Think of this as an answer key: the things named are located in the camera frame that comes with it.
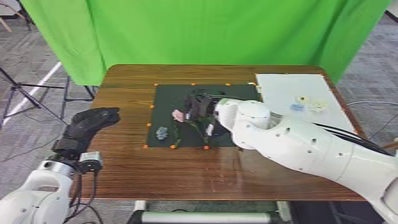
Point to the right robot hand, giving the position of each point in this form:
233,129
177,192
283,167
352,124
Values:
200,106

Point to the pink flower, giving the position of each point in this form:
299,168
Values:
178,115

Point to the yellow flower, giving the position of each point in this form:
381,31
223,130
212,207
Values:
303,99

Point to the pale blue flower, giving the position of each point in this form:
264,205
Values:
297,107

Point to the black tripod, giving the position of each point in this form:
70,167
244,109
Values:
24,96

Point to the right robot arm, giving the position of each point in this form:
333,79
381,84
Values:
308,140

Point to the black metal stand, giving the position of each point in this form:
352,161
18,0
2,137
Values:
77,91

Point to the pale grey bar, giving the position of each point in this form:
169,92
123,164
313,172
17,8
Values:
207,217

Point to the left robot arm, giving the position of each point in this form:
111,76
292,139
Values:
45,186

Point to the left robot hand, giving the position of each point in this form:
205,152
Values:
90,125

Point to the dark mat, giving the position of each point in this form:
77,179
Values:
166,100

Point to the white flower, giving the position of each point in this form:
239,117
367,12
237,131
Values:
321,106

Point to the white sheet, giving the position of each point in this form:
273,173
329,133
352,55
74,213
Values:
296,90

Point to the green sprig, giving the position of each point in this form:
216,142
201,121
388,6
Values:
233,97
196,133

